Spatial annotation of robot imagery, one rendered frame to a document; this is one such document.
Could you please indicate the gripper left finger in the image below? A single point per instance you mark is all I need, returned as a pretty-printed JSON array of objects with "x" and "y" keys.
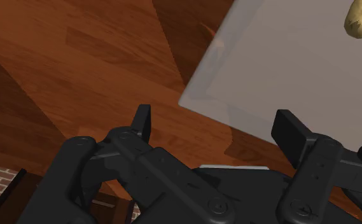
[{"x": 155, "y": 173}]

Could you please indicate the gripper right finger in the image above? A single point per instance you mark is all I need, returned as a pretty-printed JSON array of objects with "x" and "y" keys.
[{"x": 317, "y": 167}]

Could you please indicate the brown potato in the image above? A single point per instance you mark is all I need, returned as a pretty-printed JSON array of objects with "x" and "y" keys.
[{"x": 361, "y": 18}]

